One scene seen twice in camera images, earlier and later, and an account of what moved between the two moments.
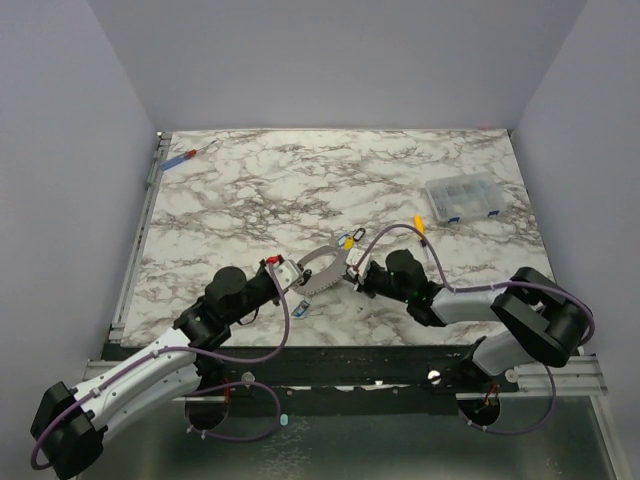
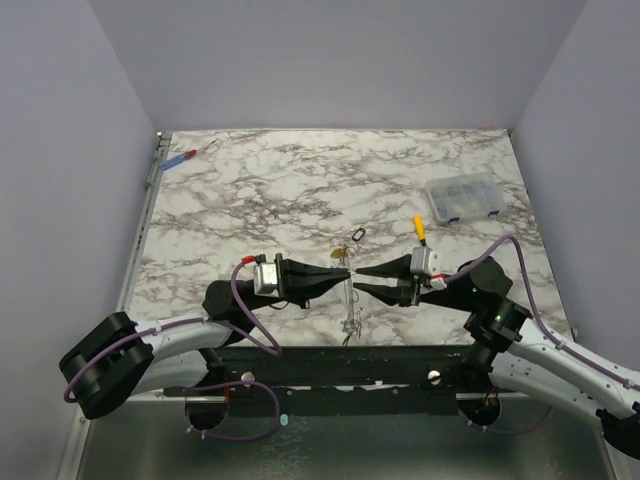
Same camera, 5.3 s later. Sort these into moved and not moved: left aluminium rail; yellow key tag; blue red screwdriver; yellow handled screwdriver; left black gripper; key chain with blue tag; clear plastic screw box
Moved: left black gripper; key chain with blue tag; yellow key tag
Not moved: yellow handled screwdriver; clear plastic screw box; left aluminium rail; blue red screwdriver
